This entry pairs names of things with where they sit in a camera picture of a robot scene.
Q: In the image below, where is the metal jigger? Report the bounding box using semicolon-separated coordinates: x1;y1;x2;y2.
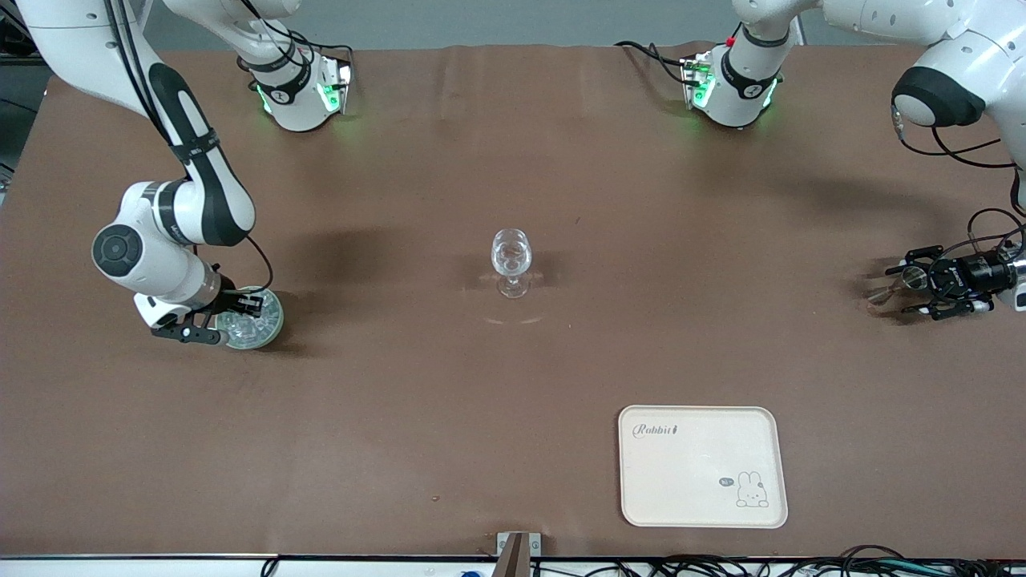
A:
868;264;931;307

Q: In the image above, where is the clear ice cubes pile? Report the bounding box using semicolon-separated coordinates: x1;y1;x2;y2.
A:
221;311;280;345

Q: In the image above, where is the clear wine glass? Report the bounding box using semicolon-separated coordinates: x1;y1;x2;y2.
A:
491;228;534;300

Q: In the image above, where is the green bowl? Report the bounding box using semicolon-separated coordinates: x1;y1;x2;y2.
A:
215;286;285;351

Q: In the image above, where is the brown table cover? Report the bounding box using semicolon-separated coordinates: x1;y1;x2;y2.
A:
0;42;1026;560

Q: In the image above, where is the cream rabbit print tray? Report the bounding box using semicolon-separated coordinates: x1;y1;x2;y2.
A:
617;405;790;530

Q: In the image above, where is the dark slanted bar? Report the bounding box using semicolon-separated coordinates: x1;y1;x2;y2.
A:
491;535;531;577

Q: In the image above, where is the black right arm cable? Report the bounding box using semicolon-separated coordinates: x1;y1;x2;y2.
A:
108;0;275;293

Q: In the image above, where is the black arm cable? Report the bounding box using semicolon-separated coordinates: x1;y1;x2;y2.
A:
891;104;1026;265
108;0;275;293

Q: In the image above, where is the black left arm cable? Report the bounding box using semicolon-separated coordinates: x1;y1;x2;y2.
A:
891;104;1026;265

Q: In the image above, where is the black right base cable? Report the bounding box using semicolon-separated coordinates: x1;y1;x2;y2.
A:
289;30;355;73

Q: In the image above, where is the black base cable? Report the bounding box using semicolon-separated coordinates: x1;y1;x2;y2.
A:
615;40;698;86
289;30;355;73

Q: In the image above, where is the black left base cable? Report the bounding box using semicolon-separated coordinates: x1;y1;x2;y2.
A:
615;40;698;86

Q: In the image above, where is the black cable tangle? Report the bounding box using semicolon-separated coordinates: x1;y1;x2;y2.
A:
529;545;1026;577

